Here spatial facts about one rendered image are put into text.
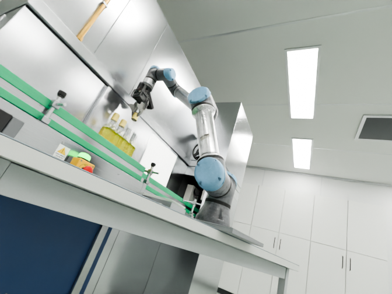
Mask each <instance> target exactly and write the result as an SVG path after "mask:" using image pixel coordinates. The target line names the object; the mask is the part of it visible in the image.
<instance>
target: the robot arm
mask: <svg viewBox="0 0 392 294"><path fill-rule="evenodd" d="M157 81H163V82H164V84H165V85H166V87H167V88H168V90H169V91H170V93H171V95H172V96H173V97H174V98H177V99H179V101H181V102H182V103H183V104H184V105H186V106H187V107H188V108H189V109H190V110H191V112H192V116H193V118H194V119H195V121H196V127H197V137H198V147H199V159H198V160H197V165H196V167H195V170H194V176H195V179H196V181H197V183H198V185H199V186H200V187H201V188H203V189H204V190H205V191H206V192H207V195H206V198H205V202H204V204H203V206H202V207H201V209H200V210H199V211H198V213H197V214H196V217H195V219H199V220H202V221H206V222H211V223H215V224H219V225H223V226H228V227H230V208H231V205H232V201H233V196H234V193H235V189H236V187H237V178H236V177H235V176H234V175H233V174H231V173H230V172H228V171H226V166H225V160H224V158H223V156H221V155H220V154H219V148H218V142H217V137H216V131H215V124H214V121H215V120H216V118H217V116H218V108H217V106H216V104H215V102H214V99H213V97H212V95H211V92H210V91H209V89H208V88H207V87H203V86H202V87H197V88H195V89H193V90H192V91H191V92H190V93H189V92H187V91H186V90H185V89H183V88H182V87H181V86H180V85H179V84H178V83H177V81H176V72H175V70H174V69H173V68H159V67H158V66H156V65H152V66H151V67H150V68H149V70H148V73H147V74H146V76H145V78H144V80H143V82H140V83H139V85H138V87H137V89H134V91H133V92H132V94H133V93H134V94H133V95H132V94H131V97H132V98H133V99H134V100H136V102H135V103H134V104H130V105H129V107H130V109H131V110H132V113H131V116H133V114H134V113H135V112H137V110H139V113H138V114H137V117H138V116H140V115H141V114H142V113H143V112H144V110H145V109H148V110H152V109H154V106H153V102H152V98H151V93H150V92H151V91H152V90H153V88H154V86H155V84H156V82H157Z"/></svg>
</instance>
